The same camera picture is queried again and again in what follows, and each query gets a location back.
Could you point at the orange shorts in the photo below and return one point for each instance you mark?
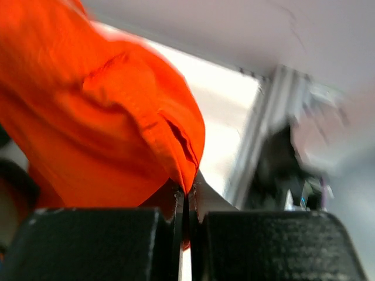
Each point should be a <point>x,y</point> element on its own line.
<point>102,118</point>

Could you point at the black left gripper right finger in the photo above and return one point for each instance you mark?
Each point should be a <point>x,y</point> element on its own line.
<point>227,244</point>

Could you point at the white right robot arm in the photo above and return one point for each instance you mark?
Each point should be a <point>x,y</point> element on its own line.
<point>329,138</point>

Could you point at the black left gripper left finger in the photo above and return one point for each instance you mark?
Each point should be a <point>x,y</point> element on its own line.
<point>100,243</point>

